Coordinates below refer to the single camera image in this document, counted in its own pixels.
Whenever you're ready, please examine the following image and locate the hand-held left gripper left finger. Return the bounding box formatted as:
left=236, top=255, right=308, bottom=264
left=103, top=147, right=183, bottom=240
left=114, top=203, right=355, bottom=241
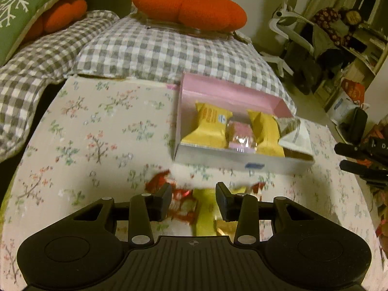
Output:
left=71, top=183, right=173, bottom=247

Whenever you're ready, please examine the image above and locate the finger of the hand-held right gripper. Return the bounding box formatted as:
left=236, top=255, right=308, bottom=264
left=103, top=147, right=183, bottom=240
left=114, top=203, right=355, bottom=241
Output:
left=334, top=143, right=370, bottom=159
left=339, top=159, right=388, bottom=179

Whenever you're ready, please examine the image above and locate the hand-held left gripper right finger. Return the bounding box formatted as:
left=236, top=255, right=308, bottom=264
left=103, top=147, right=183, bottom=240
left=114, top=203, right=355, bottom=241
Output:
left=215, top=182, right=317, bottom=246

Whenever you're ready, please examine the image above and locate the red snack packet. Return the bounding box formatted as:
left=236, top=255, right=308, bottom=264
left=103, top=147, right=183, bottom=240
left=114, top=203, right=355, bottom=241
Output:
left=168, top=188, right=200, bottom=225
left=247, top=181, right=267, bottom=195
left=145, top=170, right=177, bottom=192

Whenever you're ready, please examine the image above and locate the yellow snack packet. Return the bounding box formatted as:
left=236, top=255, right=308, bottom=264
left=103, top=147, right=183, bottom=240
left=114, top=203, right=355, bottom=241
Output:
left=192, top=189, right=223, bottom=237
left=247, top=109, right=285, bottom=158
left=181, top=101, right=233, bottom=148

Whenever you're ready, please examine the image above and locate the pink cardboard box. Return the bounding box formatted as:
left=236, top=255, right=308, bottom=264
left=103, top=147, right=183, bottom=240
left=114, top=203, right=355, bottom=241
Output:
left=172, top=72, right=316, bottom=176

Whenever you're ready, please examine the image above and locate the black bag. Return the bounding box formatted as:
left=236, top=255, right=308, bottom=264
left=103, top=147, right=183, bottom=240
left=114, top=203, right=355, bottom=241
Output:
left=341, top=107, right=369, bottom=144

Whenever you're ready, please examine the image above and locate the red and white bag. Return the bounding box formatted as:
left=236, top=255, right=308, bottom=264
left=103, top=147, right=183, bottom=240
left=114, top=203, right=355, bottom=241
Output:
left=329, top=79, right=366, bottom=122

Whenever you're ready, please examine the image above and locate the white printed snack packet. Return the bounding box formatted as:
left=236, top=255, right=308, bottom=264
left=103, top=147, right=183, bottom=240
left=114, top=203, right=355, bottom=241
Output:
left=274, top=116, right=313, bottom=155

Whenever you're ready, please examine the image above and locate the pink snack packet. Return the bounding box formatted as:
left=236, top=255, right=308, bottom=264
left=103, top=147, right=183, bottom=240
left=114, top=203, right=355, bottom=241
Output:
left=225, top=120, right=258, bottom=153

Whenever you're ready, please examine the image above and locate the wooden shelf unit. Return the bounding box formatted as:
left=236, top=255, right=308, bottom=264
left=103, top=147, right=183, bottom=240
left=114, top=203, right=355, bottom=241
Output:
left=315, top=0, right=388, bottom=113

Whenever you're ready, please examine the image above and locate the dark cloth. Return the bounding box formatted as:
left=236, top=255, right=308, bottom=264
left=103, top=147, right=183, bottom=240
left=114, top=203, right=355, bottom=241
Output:
left=285, top=41, right=322, bottom=95

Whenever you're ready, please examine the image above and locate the floral cloth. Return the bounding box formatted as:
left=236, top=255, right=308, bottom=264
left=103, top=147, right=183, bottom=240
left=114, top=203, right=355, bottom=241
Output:
left=0, top=76, right=385, bottom=291

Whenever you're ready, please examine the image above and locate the doll in floral dress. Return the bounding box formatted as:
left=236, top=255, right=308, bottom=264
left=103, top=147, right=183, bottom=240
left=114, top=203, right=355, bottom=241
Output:
left=312, top=6, right=364, bottom=47

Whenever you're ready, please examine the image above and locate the white office chair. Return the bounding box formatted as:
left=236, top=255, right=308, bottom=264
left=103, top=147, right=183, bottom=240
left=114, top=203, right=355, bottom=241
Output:
left=261, top=0, right=316, bottom=78

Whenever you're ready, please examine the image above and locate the large grey checked pillow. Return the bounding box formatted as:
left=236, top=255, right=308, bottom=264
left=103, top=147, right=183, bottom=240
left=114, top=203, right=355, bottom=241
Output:
left=74, top=15, right=296, bottom=116

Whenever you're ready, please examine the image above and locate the large orange pumpkin cushion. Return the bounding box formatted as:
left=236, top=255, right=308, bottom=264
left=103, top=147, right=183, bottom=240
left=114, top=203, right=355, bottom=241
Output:
left=132, top=0, right=247, bottom=32

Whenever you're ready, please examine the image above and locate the small orange pumpkin cushion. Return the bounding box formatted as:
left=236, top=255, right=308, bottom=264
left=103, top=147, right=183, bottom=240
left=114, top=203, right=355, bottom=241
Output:
left=23, top=0, right=88, bottom=41

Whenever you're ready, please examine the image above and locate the green pillow white branch print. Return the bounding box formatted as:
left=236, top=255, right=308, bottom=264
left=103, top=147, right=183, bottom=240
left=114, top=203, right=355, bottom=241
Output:
left=0, top=0, right=91, bottom=65

